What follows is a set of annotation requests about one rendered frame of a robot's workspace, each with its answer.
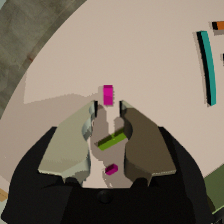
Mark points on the magenta rod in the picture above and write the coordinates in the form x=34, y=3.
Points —
x=108, y=94
x=111, y=169

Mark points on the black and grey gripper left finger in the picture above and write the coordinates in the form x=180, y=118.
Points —
x=61, y=152

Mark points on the orange rod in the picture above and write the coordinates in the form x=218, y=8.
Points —
x=218, y=25

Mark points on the turquoise rod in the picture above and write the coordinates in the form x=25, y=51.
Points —
x=208, y=66

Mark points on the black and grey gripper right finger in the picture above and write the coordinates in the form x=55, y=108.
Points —
x=153, y=153

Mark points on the lime green rod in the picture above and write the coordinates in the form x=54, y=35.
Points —
x=111, y=140

